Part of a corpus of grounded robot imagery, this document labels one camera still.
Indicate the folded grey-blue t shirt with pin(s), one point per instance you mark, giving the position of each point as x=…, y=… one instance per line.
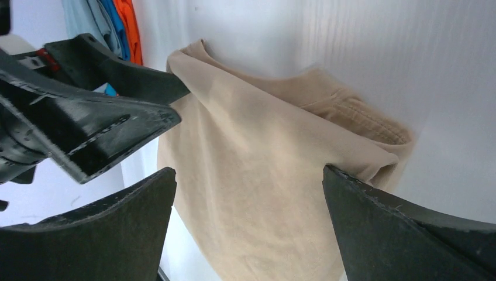
x=91, y=17

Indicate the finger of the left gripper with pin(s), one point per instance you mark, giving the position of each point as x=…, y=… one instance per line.
x=109, y=127
x=86, y=63

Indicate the folded orange t shirt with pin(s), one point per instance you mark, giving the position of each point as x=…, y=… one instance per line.
x=126, y=12

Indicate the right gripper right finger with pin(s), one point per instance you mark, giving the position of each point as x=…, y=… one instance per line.
x=384, y=237

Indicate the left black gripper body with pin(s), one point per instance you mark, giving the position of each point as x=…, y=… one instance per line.
x=35, y=123

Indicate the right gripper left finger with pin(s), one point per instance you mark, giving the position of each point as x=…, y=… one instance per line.
x=119, y=237

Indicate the beige t shirt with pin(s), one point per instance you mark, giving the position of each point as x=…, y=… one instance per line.
x=249, y=155

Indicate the folded bright blue t shirt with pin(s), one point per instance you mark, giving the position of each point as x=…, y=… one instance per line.
x=118, y=41

